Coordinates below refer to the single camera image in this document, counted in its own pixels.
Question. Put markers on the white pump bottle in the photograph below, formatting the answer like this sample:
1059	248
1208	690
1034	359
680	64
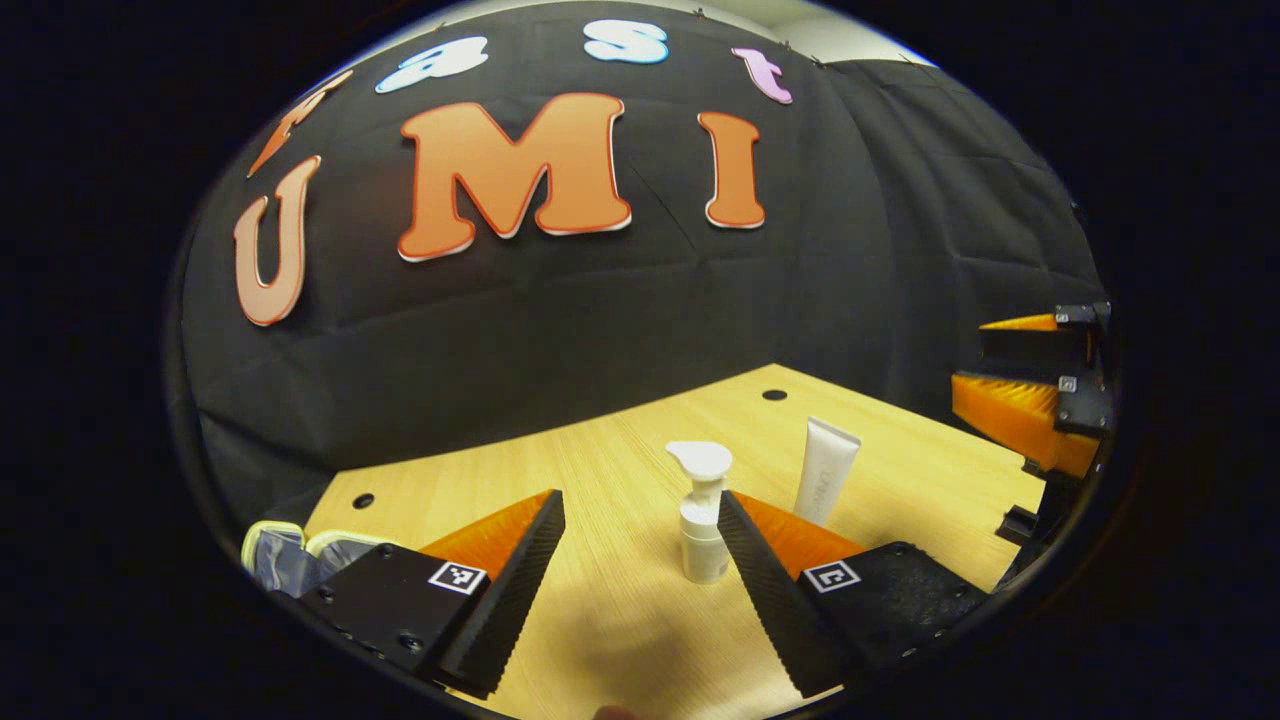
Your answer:
705	540

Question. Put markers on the black backdrop cloth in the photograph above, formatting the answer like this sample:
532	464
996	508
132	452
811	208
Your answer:
600	320

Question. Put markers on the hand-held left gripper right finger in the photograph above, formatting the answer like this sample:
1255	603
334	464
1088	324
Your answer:
770	590

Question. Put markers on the white squeeze tube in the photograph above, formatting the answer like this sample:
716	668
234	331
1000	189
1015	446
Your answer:
825	470

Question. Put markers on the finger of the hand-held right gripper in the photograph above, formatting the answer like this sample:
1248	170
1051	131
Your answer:
1015	415
1030	350

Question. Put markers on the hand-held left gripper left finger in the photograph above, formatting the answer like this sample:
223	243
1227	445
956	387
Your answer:
510	590

